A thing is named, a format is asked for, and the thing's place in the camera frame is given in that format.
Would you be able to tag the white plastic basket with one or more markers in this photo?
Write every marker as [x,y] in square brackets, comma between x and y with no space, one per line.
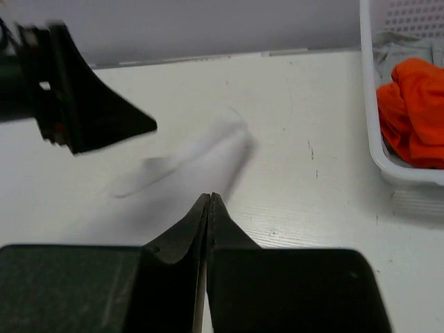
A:
[422,19]

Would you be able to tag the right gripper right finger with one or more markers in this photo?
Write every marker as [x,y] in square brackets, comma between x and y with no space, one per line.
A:
[255,289]

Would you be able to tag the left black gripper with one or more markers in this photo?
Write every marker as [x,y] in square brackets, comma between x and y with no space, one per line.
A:
[44,77]

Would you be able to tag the white t shirt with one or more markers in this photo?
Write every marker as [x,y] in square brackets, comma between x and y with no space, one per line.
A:
[224,147]

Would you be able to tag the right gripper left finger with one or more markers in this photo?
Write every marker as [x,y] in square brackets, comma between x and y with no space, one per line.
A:
[156,287]

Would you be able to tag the orange t shirt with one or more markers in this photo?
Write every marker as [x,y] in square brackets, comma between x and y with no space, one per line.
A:
[410,110]

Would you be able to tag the grey cloth in basket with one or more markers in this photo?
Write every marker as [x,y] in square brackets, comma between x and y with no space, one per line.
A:
[391,48]

